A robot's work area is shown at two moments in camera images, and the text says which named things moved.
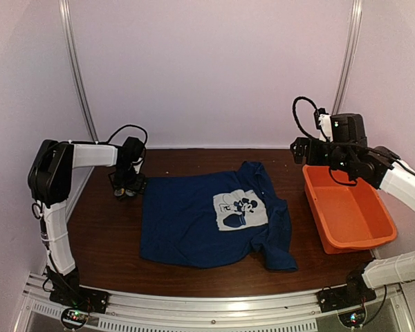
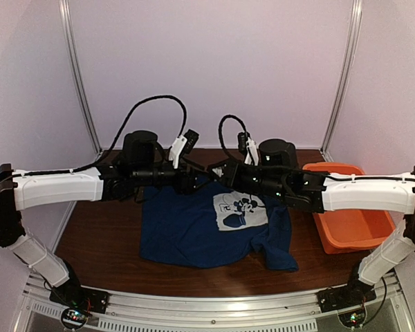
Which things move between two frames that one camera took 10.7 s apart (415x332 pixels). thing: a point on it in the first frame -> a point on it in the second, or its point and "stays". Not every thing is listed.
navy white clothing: x=216 y=219 stays
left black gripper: x=138 y=186 -> x=186 y=187
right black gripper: x=301 y=142 -> x=230 y=174
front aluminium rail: x=391 y=309 stays
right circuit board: x=353 y=318 stays
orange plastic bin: x=345 y=215 stays
